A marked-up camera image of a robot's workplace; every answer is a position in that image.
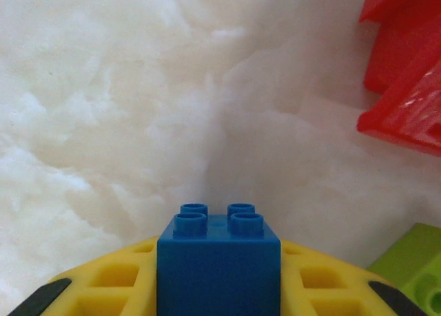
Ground blue lego brick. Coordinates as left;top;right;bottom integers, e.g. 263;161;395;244
156;202;282;316

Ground red plastic bin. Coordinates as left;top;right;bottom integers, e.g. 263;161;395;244
356;0;441;157

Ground green lego brick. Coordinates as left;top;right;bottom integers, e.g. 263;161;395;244
367;222;441;316

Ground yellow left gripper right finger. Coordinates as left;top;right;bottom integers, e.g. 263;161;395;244
279;238;423;316

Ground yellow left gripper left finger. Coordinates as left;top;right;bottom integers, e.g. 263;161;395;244
6;235;159;316

